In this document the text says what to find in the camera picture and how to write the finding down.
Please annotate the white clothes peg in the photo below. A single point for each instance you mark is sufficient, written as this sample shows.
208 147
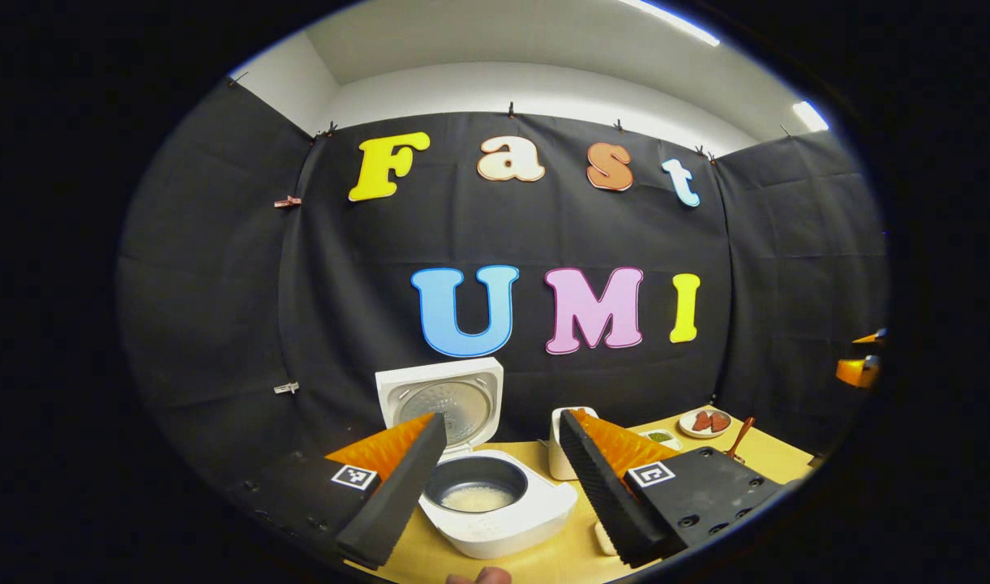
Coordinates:
285 388

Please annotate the white round plate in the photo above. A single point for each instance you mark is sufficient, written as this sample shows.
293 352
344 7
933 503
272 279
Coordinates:
704 434

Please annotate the white divided grain dish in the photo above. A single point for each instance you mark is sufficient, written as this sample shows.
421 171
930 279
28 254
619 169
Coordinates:
661 436

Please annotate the short ceiling light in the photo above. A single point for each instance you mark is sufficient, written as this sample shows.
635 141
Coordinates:
811 116

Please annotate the long ceiling light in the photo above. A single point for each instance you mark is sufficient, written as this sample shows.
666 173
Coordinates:
677 22

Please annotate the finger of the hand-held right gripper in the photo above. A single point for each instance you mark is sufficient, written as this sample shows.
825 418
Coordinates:
870 337
858 371

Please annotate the red meat piece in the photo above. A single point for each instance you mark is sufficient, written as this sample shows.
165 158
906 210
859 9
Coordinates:
720 422
701 421

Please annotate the black backdrop cloth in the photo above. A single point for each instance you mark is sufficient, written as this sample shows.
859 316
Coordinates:
219 284

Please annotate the clear box of rice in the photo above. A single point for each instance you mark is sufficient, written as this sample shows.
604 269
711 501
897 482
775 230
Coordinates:
604 539

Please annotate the brown wooden spoon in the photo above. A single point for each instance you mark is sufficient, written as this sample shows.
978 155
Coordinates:
742 434

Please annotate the white toaster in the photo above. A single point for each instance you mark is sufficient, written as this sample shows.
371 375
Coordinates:
561 454

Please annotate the red clothes peg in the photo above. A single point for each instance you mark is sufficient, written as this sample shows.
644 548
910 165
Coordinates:
287 201

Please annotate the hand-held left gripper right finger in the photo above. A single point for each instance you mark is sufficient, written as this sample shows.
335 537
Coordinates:
600 495

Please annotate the white rice cooker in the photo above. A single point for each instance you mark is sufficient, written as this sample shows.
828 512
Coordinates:
527 519

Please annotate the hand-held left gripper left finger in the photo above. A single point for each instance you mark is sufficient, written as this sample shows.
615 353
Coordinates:
393 495

